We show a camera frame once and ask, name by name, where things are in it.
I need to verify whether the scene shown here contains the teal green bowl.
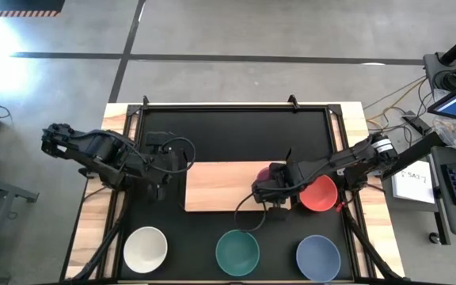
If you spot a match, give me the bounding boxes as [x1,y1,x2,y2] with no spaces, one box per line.
[215,229,260,277]

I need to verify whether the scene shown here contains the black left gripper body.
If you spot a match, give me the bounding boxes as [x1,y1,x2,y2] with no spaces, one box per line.
[144,132,170,203]

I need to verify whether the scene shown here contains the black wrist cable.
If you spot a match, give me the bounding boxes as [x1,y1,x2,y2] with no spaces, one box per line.
[148,136,196,175]
[234,192,268,234]

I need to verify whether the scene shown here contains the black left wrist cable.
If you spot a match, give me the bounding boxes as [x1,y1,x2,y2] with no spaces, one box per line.
[148,136,196,175]

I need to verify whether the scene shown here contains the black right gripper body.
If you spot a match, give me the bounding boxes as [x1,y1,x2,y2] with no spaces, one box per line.
[268,148,305,221]

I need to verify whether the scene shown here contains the yellow floor cable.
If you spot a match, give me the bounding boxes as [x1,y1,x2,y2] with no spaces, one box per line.
[366,78,427,128]

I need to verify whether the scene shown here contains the white paper sign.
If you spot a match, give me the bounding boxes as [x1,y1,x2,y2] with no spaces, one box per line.
[392,160,437,205]

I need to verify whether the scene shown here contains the wooden cutting board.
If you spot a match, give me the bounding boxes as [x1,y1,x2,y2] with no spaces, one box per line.
[178,158,292,214]

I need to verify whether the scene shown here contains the grey metal desk frame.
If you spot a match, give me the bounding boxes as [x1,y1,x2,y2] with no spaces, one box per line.
[0,170,40,285]

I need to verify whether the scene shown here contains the red bowl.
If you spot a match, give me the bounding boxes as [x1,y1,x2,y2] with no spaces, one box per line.
[298,175,339,213]

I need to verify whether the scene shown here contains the dark floor mat hazard stripe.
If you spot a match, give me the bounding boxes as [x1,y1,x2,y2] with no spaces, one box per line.
[0,0,66,17]

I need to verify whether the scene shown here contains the coiled black cable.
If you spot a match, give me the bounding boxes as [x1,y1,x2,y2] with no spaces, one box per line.
[433,69,456,91]

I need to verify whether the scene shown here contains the black floor cables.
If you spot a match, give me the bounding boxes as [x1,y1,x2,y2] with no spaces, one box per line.
[364,74,435,146]

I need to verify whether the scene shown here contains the black diagonal stand beam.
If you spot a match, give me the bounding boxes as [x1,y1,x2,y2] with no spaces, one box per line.
[382,132,447,179]

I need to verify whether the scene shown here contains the blue-grey bowl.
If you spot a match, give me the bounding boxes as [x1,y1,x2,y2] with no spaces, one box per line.
[295,234,342,283]

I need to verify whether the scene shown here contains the grey stand base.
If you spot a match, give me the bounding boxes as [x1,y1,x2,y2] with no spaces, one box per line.
[423,51,456,94]

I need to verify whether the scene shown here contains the black cable conduit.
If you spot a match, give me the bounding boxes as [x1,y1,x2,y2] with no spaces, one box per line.
[340,201,403,282]
[69,193,132,282]

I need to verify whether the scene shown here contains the black table mat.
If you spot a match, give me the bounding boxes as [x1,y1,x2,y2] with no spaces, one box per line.
[117,107,355,281]

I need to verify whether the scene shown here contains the white bowl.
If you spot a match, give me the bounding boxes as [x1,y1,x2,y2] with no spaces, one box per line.
[123,226,169,274]

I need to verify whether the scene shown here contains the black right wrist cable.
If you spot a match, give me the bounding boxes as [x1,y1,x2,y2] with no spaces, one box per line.
[234,192,268,234]

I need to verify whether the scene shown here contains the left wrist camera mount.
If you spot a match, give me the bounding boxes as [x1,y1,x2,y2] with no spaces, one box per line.
[166,148,190,175]

